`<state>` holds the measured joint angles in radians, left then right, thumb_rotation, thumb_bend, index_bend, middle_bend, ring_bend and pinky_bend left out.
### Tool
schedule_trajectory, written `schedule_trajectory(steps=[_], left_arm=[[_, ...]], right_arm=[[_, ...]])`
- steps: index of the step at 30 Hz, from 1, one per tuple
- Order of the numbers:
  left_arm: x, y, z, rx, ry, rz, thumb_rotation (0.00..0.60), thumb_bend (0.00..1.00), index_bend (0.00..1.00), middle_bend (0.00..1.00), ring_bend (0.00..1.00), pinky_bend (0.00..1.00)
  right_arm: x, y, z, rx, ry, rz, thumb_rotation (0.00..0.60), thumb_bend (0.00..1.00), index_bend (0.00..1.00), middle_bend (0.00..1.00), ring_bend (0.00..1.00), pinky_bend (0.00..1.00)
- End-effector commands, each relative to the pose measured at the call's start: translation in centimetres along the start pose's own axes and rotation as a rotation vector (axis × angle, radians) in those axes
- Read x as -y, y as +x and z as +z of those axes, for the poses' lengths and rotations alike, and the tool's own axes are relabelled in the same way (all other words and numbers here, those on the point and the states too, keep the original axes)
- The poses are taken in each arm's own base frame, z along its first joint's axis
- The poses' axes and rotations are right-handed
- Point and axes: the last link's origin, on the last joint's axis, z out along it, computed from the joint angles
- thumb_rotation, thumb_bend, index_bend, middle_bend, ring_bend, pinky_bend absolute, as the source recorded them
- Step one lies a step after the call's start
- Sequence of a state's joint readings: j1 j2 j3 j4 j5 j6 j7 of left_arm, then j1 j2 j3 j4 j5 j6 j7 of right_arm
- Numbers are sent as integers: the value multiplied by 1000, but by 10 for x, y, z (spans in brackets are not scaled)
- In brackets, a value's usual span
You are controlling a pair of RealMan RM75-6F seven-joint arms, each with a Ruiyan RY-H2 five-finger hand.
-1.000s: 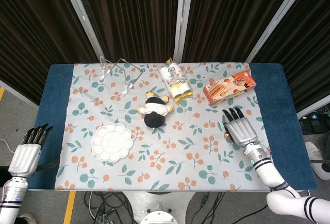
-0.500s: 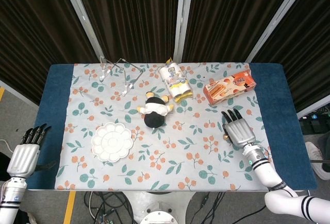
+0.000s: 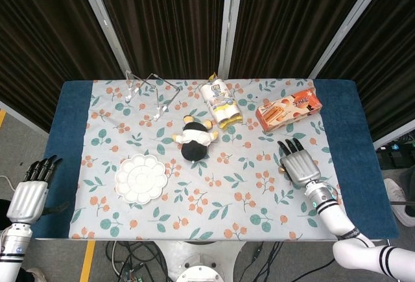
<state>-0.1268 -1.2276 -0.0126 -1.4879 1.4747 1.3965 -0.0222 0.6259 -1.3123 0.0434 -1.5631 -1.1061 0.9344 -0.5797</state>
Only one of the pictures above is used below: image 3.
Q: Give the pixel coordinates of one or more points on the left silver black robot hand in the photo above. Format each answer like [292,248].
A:
[27,199]

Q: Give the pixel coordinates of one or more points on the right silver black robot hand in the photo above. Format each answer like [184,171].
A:
[301,167]

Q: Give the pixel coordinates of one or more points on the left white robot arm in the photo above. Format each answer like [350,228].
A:
[13,249]

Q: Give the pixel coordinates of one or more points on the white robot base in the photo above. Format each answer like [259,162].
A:
[197,259]

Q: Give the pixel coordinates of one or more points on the orange biscuit box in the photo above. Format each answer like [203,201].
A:
[285,110]

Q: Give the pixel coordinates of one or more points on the grey shoe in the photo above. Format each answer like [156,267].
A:
[35,276]

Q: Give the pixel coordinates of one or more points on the blue table cover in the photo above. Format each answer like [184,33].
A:
[65,126]

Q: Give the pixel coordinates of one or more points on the floral fruit print tablecloth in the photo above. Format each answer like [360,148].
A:
[210,204]

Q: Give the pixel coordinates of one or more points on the white sneaker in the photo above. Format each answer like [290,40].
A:
[397,197]

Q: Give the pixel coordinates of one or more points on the white yellow packaged rolls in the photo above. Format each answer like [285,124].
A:
[217,98]

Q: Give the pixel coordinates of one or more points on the black and white plush toy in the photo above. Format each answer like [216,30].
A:
[194,147]

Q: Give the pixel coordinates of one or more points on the white flower-shaped paint palette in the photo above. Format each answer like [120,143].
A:
[141,178]

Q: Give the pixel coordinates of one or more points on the dark pleated partition panel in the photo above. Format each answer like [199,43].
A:
[42,35]
[285,19]
[389,68]
[162,19]

